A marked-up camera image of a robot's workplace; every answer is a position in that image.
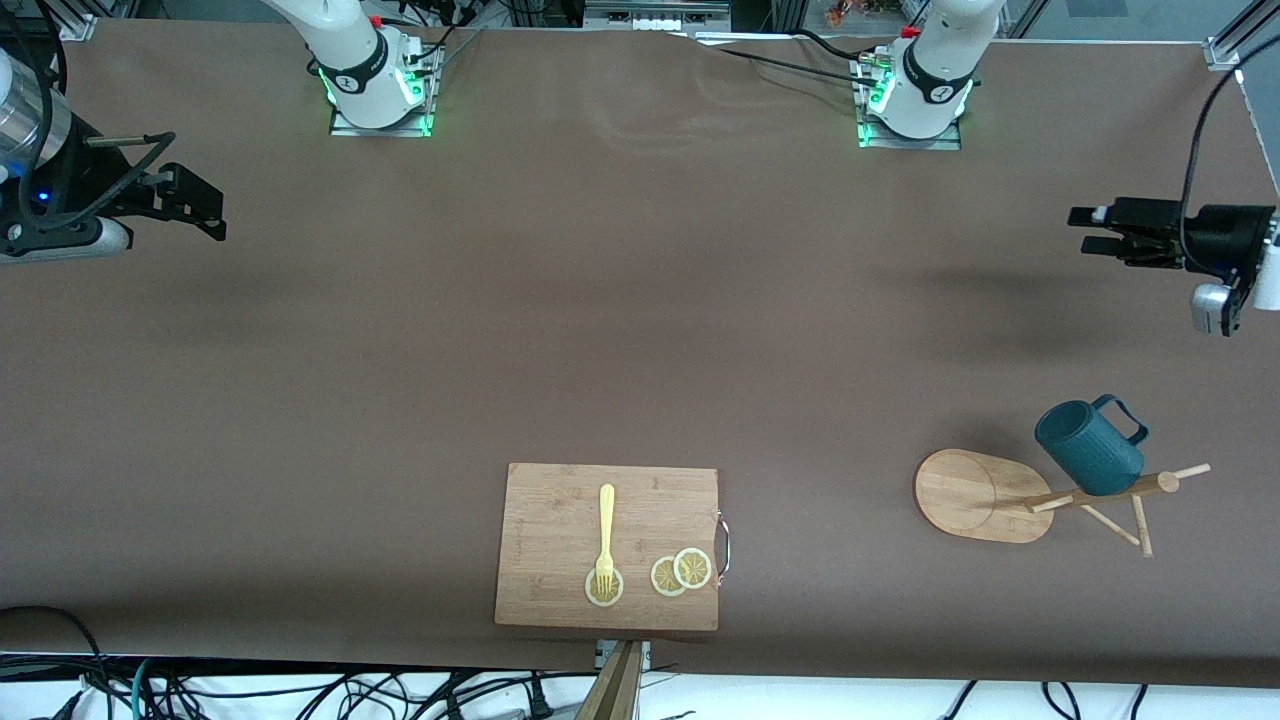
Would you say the black cable across table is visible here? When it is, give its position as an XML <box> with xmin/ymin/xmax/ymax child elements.
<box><xmin>690</xmin><ymin>28</ymin><xmax>883</xmax><ymax>93</ymax></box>

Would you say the black looped floor cable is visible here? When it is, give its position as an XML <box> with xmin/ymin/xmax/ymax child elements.
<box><xmin>0</xmin><ymin>604</ymin><xmax>113</xmax><ymax>720</ymax></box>

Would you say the aluminium frame corner post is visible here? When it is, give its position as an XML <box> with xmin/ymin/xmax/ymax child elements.
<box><xmin>1203</xmin><ymin>0</ymin><xmax>1280</xmax><ymax>71</ymax></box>

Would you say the wooden mug rack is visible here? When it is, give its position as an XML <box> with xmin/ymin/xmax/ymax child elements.
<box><xmin>913</xmin><ymin>448</ymin><xmax>1212</xmax><ymax>559</ymax></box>

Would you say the bamboo cutting board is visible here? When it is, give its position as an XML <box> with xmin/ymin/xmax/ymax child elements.
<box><xmin>494</xmin><ymin>462</ymin><xmax>732</xmax><ymax>633</ymax></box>

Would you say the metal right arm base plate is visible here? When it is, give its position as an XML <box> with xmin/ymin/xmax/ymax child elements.
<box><xmin>328</xmin><ymin>45</ymin><xmax>439</xmax><ymax>139</ymax></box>

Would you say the teal cup with yellow inside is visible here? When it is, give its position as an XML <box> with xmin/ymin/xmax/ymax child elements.
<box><xmin>1033</xmin><ymin>394</ymin><xmax>1151</xmax><ymax>498</ymax></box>

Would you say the yellow plastic fork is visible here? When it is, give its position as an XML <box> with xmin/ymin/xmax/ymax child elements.
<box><xmin>595</xmin><ymin>484</ymin><xmax>617</xmax><ymax>597</ymax></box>

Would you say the metal beam bracket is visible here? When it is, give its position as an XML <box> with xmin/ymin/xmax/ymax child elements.
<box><xmin>595</xmin><ymin>640</ymin><xmax>653</xmax><ymax>673</ymax></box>

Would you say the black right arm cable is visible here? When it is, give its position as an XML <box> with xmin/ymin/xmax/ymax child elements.
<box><xmin>0</xmin><ymin>10</ymin><xmax>180</xmax><ymax>237</ymax></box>

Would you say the black right base cable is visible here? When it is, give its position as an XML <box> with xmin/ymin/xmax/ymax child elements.
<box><xmin>405</xmin><ymin>22</ymin><xmax>488</xmax><ymax>79</ymax></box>

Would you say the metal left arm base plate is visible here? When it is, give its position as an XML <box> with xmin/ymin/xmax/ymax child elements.
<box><xmin>855</xmin><ymin>55</ymin><xmax>964</xmax><ymax>152</ymax></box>

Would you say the wooden beam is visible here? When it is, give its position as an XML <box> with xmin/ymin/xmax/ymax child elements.
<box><xmin>575</xmin><ymin>640</ymin><xmax>643</xmax><ymax>720</ymax></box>

